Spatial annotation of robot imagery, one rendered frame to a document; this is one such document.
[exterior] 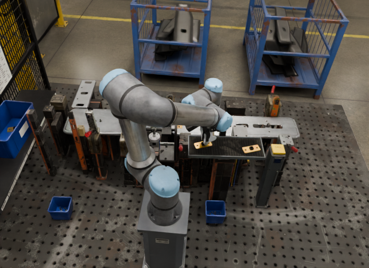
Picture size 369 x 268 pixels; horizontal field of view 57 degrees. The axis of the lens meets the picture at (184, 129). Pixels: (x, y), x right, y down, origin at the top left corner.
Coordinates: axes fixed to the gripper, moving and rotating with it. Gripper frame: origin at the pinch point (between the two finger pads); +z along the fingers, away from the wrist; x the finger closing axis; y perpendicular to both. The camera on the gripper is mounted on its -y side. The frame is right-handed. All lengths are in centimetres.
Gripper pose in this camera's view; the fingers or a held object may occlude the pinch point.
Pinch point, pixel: (203, 141)
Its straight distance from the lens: 165.4
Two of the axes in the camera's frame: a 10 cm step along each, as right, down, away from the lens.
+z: -0.3, 7.3, 6.9
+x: -3.1, -6.6, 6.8
